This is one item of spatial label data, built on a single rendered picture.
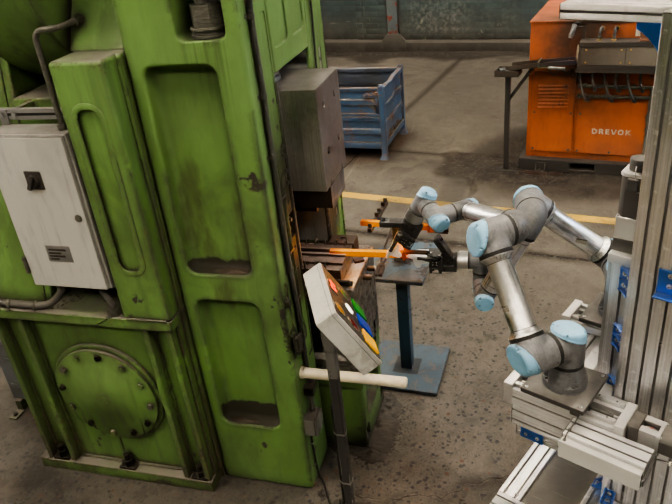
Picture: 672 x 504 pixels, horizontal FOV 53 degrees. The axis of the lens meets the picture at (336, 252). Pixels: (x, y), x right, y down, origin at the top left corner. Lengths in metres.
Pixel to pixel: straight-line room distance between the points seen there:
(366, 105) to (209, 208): 4.04
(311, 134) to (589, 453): 1.45
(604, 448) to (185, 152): 1.74
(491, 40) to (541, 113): 4.29
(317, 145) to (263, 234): 0.39
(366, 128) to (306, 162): 3.98
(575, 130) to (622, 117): 0.38
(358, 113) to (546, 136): 1.72
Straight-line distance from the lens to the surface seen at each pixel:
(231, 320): 2.84
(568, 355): 2.36
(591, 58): 5.79
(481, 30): 10.30
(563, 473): 3.05
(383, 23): 10.74
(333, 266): 2.88
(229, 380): 3.06
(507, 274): 2.30
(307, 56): 2.90
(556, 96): 6.05
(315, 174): 2.61
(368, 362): 2.33
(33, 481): 3.79
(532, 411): 2.58
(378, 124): 6.50
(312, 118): 2.53
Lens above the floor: 2.42
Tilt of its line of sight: 29 degrees down
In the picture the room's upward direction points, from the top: 7 degrees counter-clockwise
